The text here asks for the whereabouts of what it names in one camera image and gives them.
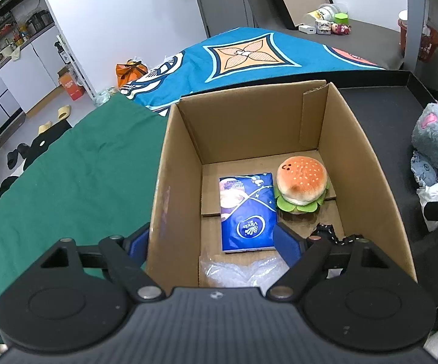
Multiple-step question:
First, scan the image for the white soft bundle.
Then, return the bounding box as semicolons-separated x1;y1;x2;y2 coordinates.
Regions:
417;182;438;233

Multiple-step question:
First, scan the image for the clear bubble wrap bag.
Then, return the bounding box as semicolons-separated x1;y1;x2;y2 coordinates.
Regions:
199;251;289;294

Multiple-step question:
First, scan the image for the blue-grey patterned cloth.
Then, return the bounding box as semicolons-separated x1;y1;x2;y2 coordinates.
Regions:
410;150;438;187

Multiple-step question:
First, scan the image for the brown cardboard box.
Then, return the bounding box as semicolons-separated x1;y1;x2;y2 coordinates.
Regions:
146;81;416;291

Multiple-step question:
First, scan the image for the blue tissue pack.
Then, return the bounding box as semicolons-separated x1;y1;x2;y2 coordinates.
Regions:
219;173;277;253

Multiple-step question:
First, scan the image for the hamburger plush toy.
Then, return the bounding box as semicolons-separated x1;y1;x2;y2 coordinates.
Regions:
275;156;330;214

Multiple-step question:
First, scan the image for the green cloth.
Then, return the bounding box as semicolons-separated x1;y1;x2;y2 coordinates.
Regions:
0;95;167;294

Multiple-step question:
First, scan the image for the black shallow tray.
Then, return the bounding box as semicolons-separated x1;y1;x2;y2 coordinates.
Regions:
332;69;438;335

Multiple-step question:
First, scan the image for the black dice stool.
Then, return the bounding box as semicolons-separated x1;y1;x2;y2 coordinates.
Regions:
26;119;72;163

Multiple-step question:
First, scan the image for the black slipper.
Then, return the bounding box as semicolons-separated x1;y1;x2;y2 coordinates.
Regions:
17;143;31;160
7;149;19;170

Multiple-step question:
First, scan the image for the yellow slipper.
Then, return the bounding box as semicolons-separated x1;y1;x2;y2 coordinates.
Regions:
58;104;72;122
38;121;53;135

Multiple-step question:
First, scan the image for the orange carton box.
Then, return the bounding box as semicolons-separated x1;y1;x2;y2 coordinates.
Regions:
59;72;85;101

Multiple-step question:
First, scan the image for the orange gift bag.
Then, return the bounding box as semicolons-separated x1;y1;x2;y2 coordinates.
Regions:
115;59;148;88

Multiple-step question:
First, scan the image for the blue patterned blanket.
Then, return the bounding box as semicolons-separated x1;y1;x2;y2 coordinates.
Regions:
119;27;381;112

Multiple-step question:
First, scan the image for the green round container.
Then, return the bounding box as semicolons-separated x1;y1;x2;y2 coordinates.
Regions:
334;12;349;25

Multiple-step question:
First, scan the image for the white plastic bottle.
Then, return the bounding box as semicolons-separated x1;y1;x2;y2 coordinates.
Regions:
304;3;346;23

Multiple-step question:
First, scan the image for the black beaded chain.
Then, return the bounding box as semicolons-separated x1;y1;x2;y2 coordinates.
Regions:
309;222;364;248

